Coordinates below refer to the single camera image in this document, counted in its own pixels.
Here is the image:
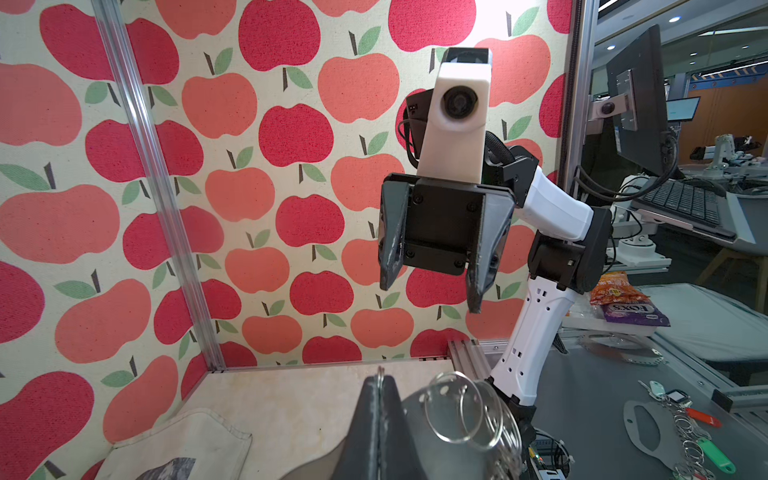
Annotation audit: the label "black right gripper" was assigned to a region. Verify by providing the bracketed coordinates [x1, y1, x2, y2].
[378, 173, 515, 314]

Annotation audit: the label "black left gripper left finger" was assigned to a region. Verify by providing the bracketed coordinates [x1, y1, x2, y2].
[347, 371, 388, 479]

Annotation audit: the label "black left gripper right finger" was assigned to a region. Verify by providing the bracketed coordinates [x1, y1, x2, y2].
[379, 375, 427, 480]

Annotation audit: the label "metal key organizer plate with rings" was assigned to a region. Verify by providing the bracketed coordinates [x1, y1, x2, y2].
[303, 371, 523, 479]

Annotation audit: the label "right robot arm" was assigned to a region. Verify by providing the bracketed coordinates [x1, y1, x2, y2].
[378, 133, 611, 430]

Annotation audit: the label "spare key plate with keys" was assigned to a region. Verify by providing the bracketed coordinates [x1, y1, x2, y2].
[623, 381, 737, 479]

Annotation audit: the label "beige canvas tote bag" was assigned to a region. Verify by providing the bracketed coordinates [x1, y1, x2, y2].
[96, 408, 253, 480]

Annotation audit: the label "snack packets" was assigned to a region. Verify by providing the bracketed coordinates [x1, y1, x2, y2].
[589, 271, 670, 328]

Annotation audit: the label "computer monitor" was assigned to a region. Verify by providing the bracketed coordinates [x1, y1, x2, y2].
[606, 25, 674, 176]

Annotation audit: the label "black keyboard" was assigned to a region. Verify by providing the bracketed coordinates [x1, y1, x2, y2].
[631, 179, 736, 239]

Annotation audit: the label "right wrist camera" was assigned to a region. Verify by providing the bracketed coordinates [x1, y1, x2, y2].
[417, 47, 492, 184]

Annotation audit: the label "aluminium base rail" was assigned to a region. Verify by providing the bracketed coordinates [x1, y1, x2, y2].
[448, 339, 507, 380]

